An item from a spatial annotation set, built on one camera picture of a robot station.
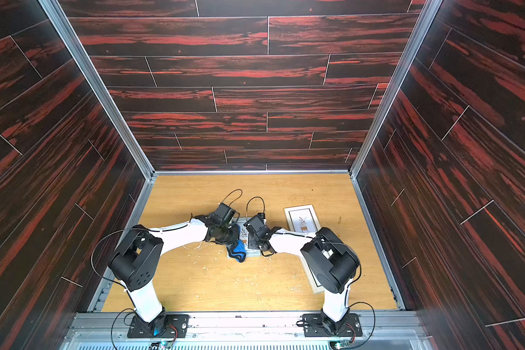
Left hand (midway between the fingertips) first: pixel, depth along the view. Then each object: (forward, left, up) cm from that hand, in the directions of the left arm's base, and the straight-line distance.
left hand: (242, 239), depth 93 cm
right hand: (+2, -7, -2) cm, 8 cm away
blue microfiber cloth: (-7, +1, +3) cm, 8 cm away
